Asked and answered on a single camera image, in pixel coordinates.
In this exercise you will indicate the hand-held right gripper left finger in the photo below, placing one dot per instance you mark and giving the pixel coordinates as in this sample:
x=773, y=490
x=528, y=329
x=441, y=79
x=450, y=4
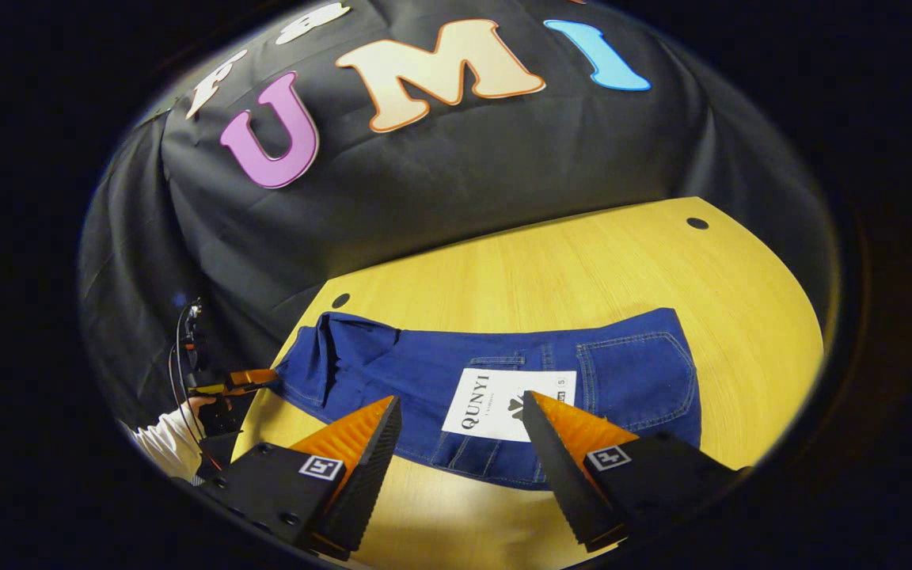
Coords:
x=373, y=483

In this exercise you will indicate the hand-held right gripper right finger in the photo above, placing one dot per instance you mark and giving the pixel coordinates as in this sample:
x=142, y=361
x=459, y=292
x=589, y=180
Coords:
x=559, y=483

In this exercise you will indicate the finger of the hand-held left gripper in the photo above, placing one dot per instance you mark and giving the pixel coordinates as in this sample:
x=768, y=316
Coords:
x=254, y=377

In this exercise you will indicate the blue denim jeans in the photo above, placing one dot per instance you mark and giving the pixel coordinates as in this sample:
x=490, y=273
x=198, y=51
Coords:
x=424, y=372

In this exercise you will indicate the black backdrop cloth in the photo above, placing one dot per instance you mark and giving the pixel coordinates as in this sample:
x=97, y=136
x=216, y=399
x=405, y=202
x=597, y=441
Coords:
x=464, y=174

